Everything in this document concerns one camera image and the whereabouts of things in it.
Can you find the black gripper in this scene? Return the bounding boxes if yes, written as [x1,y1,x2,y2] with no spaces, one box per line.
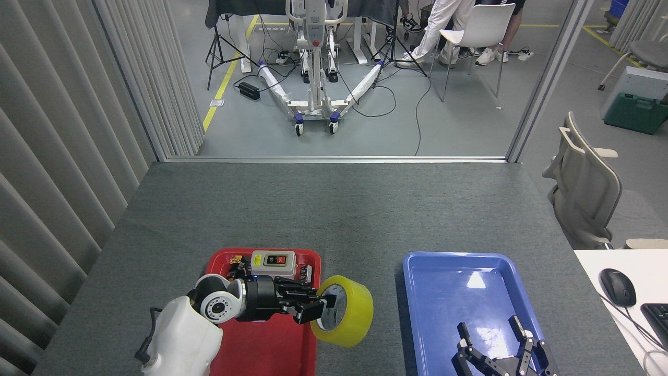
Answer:
[452,315,559,376]
[239,276,337,325]

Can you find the yellow tape roll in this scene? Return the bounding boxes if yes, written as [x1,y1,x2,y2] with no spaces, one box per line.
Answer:
[311,275,374,348]

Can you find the red plastic tray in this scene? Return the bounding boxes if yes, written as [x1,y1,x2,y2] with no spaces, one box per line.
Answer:
[201,248,322,376]

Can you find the blue plastic tray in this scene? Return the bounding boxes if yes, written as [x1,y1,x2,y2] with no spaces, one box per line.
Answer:
[402,251,559,376]

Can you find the white desk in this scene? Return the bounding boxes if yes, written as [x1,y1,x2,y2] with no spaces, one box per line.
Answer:
[574,250,668,376]

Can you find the black computer mouse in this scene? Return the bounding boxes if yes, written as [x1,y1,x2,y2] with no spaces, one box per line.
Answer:
[599,268,637,308]

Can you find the black keyboard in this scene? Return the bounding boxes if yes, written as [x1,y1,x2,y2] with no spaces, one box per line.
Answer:
[640,303,668,351]

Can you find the beige office chair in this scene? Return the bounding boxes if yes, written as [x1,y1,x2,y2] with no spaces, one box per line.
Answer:
[542,111,623,250]

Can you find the white stand on wheels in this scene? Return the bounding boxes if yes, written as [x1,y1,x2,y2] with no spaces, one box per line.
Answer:
[257,0,384,137]

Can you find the green plastic case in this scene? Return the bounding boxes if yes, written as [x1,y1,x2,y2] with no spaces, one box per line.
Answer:
[604,92,668,135]

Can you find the black tripod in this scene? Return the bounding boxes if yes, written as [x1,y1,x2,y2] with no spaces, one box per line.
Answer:
[205,0,260,91]
[372,0,428,89]

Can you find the person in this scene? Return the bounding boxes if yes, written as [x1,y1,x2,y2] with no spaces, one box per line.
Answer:
[396,0,478,68]
[399,0,421,35]
[476,0,525,66]

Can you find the grey flat box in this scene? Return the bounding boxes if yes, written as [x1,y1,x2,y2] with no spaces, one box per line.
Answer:
[601,66,668,120]

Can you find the grey vertical blinds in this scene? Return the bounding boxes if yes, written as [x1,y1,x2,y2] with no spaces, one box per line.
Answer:
[0,0,205,376]
[608,0,668,53]

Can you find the white chair with metal legs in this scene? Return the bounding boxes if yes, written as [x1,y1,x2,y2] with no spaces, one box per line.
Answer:
[429,4,516,109]

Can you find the grey seat chair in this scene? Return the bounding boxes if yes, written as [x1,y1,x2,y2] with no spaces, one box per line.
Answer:
[598,16,668,91]

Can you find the grey two-button switch box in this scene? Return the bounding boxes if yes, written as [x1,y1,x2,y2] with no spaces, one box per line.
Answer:
[250,250,296,278]

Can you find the mouse cable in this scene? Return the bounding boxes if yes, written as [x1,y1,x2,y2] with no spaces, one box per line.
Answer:
[600,292,668,376]

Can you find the silver post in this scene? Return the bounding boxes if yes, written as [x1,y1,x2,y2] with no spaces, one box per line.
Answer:
[506,0,595,163]

